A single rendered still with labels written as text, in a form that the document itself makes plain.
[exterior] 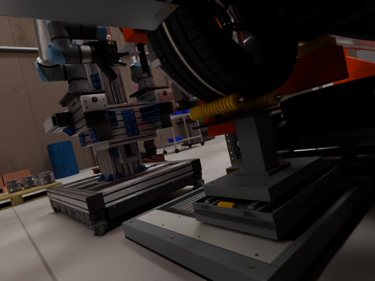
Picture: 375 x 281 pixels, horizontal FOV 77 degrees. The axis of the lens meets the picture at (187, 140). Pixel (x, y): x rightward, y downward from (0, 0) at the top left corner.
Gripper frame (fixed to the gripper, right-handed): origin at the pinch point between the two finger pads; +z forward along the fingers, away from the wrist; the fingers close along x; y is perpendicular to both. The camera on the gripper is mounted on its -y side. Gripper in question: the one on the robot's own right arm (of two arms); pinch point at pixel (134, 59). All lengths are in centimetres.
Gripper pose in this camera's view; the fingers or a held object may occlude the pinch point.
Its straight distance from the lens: 120.1
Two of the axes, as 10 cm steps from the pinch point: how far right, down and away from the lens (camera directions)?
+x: -6.1, 1.2, 7.8
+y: -2.3, -9.7, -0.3
